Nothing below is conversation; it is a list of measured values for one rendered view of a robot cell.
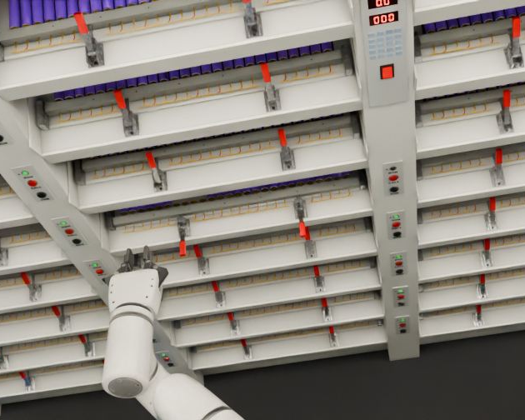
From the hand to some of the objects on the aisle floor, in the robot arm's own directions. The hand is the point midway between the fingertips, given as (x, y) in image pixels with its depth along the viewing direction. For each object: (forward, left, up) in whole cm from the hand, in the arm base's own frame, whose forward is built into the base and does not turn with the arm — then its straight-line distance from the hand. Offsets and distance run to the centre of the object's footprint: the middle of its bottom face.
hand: (138, 257), depth 164 cm
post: (+2, -61, -102) cm, 118 cm away
